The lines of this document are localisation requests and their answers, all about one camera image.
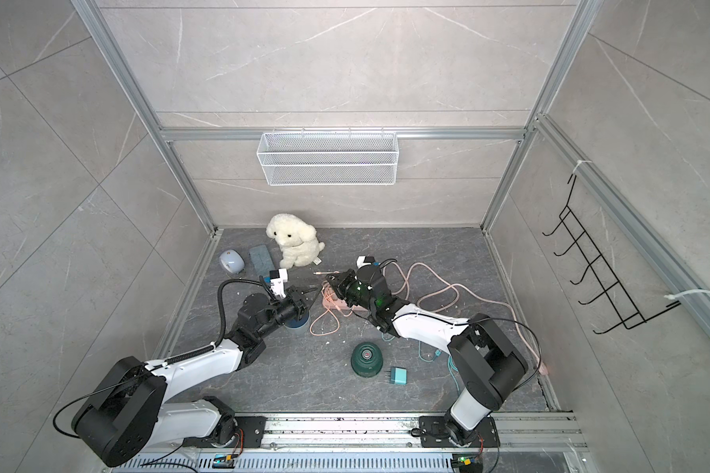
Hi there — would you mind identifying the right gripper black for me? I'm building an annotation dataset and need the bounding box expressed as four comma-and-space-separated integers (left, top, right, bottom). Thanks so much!
326, 270, 378, 315

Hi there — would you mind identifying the pink power strip cord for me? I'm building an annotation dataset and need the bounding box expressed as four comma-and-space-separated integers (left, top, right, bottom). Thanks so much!
383, 259, 550, 376

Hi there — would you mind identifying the teal usb wall charger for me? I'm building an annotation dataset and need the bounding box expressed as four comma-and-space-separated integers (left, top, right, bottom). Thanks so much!
390, 367, 407, 385

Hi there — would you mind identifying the white wire mesh basket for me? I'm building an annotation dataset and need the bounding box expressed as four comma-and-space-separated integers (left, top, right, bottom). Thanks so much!
256, 131, 400, 186

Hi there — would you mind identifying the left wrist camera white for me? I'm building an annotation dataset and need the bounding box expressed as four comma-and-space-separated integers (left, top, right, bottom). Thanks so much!
268, 268, 288, 299

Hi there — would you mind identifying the white plush dog toy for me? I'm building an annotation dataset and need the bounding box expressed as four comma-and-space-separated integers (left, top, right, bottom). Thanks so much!
266, 214, 325, 269

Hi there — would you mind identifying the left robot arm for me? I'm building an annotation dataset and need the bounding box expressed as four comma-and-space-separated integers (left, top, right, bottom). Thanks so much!
58, 280, 315, 467

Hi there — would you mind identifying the teal charging cable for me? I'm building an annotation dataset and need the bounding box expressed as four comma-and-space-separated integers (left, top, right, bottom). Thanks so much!
381, 330, 463, 391

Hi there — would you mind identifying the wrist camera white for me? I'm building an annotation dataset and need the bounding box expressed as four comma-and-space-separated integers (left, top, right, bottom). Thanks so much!
356, 255, 378, 268
268, 268, 288, 299

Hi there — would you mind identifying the pink power strip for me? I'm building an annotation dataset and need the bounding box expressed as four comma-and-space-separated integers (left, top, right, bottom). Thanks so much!
323, 295, 352, 313

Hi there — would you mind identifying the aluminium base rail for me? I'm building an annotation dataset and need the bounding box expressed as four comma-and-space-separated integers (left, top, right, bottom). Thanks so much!
118, 412, 597, 472

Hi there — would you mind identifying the pink charging cable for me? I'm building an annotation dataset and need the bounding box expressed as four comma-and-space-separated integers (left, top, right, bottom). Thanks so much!
306, 269, 356, 338

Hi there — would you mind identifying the green cordless meat grinder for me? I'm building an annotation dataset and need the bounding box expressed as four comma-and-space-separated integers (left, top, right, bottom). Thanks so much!
350, 342, 384, 378

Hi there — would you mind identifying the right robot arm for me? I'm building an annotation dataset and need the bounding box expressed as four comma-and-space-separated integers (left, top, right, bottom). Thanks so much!
327, 262, 536, 447

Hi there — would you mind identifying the blue cordless meat grinder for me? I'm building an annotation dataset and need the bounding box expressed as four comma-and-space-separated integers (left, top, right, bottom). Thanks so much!
285, 315, 310, 329

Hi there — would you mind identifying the black wire hook rack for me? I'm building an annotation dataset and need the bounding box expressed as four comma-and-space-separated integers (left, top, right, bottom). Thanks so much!
542, 175, 682, 335

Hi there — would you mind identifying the light blue round gadget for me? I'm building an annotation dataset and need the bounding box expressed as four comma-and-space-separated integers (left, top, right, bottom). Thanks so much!
219, 250, 246, 275

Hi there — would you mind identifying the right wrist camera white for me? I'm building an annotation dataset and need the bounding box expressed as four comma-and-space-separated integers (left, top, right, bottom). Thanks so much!
356, 255, 378, 268

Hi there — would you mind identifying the grey-blue rectangular case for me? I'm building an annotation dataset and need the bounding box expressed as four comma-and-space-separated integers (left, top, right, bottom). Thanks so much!
250, 244, 275, 278

